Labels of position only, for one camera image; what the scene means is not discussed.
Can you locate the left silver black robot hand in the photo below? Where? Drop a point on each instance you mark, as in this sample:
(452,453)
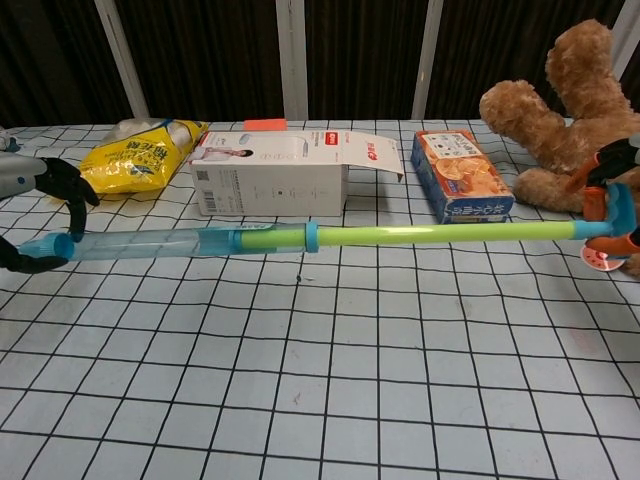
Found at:
(55,177)

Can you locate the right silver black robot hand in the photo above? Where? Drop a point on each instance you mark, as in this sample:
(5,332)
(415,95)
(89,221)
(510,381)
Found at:
(617,160)

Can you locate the blue green water pump toy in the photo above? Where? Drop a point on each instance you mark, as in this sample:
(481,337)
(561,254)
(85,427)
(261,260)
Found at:
(375,234)

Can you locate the brown teddy bear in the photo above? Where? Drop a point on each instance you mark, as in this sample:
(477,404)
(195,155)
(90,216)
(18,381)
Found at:
(580,115)

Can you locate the yellow cotton ball bag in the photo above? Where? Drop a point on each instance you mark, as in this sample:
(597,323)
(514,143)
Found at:
(130,160)

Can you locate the round orange paper tag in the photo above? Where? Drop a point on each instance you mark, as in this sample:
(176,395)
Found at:
(597,260)

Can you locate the blue cookie box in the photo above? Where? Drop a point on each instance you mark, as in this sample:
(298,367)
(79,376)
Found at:
(465,175)

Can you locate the white desk lamp box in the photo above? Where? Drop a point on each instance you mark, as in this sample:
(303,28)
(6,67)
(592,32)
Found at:
(270,190)

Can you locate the white black checked tablecloth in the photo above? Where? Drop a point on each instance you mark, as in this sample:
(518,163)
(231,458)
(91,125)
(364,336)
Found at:
(350,400)

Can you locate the dark folding screen white frame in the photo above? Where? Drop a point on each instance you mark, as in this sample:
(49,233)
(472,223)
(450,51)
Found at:
(215,60)

